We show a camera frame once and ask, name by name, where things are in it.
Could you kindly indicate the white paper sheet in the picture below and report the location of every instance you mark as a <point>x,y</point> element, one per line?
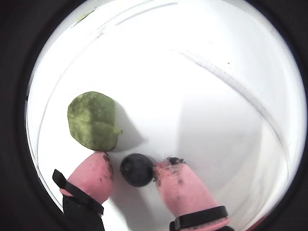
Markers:
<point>168,108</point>

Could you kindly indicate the small pale green leaf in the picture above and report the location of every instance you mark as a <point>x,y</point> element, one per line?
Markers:
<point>81,18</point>

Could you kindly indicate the small blueberry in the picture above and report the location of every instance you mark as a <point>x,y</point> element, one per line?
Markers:
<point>137,169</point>

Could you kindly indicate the narrow green leaf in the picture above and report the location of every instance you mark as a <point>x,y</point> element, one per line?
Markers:
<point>92,121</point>

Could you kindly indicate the pink-tipped gripper finger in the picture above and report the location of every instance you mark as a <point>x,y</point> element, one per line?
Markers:
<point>183,192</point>
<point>92,178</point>

